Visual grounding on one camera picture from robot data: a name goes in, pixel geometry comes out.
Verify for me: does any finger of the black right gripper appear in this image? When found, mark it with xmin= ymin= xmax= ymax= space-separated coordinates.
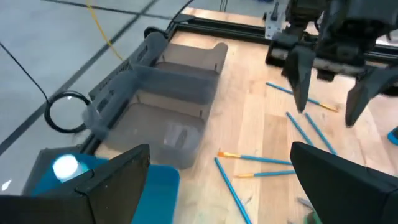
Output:
xmin=344 ymin=65 xmax=398 ymax=128
xmin=281 ymin=45 xmax=317 ymax=113

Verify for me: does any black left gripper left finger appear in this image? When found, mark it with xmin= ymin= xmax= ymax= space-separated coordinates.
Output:
xmin=0 ymin=143 xmax=152 ymax=224

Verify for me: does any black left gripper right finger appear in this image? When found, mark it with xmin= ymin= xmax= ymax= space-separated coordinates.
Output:
xmin=290 ymin=141 xmax=398 ymax=224

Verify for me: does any cyan paint bottle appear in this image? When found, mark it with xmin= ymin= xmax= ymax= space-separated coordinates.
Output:
xmin=52 ymin=153 xmax=91 ymax=184

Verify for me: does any blue plastic bin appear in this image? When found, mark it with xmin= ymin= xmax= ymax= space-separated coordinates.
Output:
xmin=30 ymin=152 xmax=181 ymax=224

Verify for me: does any grey translucent plastic bin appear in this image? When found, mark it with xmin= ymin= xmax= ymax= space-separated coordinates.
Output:
xmin=130 ymin=30 xmax=229 ymax=94
xmin=82 ymin=70 xmax=218 ymax=170

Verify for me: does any black aluminium table frame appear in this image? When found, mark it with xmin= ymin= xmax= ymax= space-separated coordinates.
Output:
xmin=144 ymin=14 xmax=398 ymax=68

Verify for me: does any black coiled floor cable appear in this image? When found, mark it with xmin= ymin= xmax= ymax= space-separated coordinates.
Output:
xmin=0 ymin=42 xmax=94 ymax=134

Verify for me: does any yellow cable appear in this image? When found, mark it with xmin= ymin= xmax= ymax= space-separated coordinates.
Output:
xmin=85 ymin=0 xmax=124 ymax=62

